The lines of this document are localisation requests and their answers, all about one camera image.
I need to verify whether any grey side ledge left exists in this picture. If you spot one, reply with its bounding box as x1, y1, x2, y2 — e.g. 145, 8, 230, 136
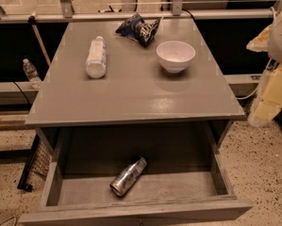
0, 82, 38, 105

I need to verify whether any grey side ledge right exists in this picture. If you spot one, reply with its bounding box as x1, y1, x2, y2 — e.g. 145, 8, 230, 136
224, 73, 260, 97

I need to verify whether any grey wooden cabinet counter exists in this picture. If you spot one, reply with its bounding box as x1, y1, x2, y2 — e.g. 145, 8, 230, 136
25, 18, 246, 149

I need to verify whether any clear water bottle standing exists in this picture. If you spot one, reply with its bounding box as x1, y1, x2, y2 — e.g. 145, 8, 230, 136
23, 58, 41, 89

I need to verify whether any white plastic bottle lying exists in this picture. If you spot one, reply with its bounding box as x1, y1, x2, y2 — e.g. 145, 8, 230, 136
86, 36, 107, 78

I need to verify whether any black wire mesh rack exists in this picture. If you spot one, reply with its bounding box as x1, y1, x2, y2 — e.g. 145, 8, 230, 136
17, 135, 52, 192

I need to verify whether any silver redbull can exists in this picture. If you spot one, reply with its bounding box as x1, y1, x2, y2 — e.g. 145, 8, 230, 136
109, 156, 147, 197

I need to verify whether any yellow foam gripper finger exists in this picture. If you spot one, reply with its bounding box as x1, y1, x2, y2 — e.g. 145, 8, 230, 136
246, 25, 271, 53
247, 64, 282, 127

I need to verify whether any metal rail frame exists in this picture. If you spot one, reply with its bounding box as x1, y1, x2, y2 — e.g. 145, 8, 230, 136
0, 0, 282, 23

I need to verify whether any open grey wooden drawer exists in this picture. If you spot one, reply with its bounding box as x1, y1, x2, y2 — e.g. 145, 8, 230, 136
19, 120, 254, 226

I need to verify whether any wooden stick handle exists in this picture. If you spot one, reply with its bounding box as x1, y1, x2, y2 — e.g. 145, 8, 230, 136
28, 10, 51, 67

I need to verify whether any white cable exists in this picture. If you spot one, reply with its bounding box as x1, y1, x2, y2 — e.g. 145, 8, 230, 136
235, 6, 278, 101

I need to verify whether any crumpled blue chip bag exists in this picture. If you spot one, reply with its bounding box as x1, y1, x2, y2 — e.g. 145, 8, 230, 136
116, 13, 161, 47

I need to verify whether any grey side ledge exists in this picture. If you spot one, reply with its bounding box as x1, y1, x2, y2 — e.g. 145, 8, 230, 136
0, 82, 38, 105
224, 73, 260, 97

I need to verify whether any white ceramic bowl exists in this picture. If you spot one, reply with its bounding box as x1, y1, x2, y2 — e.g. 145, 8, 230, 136
156, 40, 196, 73

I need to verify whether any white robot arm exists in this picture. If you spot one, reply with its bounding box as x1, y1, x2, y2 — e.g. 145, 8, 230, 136
246, 8, 282, 127

